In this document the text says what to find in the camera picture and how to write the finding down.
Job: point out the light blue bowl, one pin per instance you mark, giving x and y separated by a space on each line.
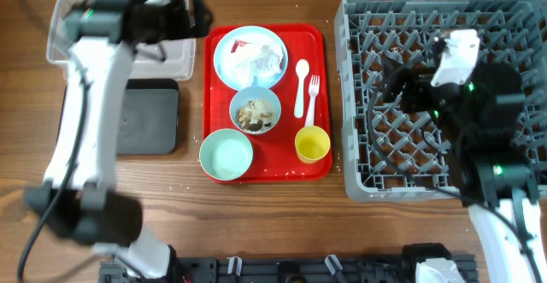
248 93

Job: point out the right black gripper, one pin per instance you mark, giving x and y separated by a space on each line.
399 85

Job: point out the red snack wrapper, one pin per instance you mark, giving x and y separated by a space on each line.
238 44

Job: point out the clear plastic bin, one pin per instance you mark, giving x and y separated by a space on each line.
180 54

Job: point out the black plastic bin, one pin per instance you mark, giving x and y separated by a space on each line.
149 117

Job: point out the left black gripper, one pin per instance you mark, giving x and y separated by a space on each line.
173 9

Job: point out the white plastic spoon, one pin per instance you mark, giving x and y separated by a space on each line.
302 70

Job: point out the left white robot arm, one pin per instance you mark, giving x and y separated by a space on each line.
77 199

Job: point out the light blue plate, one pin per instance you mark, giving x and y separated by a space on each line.
253 34

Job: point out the red plastic tray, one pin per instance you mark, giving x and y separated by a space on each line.
275 157

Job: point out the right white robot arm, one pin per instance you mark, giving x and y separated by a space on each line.
478 114

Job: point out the mint green bowl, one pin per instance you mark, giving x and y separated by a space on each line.
226 154

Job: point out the grey dishwasher rack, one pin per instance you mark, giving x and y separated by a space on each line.
391 156

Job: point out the food scraps and rice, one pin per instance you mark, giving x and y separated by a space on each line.
256 116

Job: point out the yellow plastic cup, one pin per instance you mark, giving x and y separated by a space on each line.
312 143

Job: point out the pink plastic fork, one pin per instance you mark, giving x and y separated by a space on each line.
314 87

